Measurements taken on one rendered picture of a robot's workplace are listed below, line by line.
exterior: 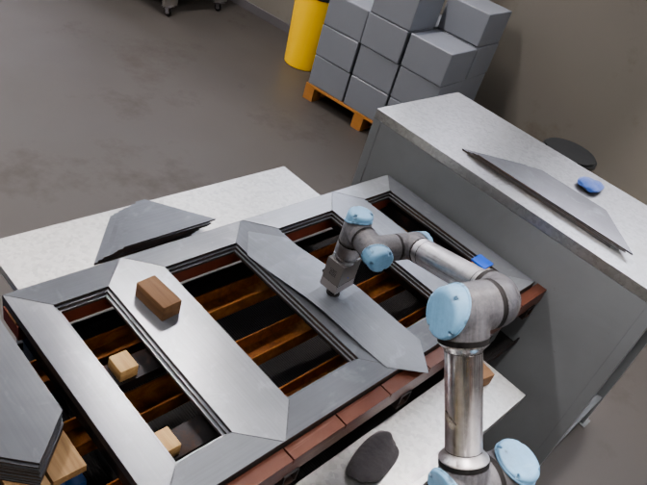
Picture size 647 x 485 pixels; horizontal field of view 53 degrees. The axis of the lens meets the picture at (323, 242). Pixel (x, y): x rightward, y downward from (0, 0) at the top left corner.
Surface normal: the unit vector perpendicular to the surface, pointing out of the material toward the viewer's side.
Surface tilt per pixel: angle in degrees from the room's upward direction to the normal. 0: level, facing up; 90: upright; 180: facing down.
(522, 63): 90
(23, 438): 0
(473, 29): 90
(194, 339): 0
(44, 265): 0
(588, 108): 90
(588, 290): 90
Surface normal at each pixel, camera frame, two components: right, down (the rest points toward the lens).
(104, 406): 0.26, -0.77
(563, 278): -0.70, 0.27
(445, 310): -0.88, -0.04
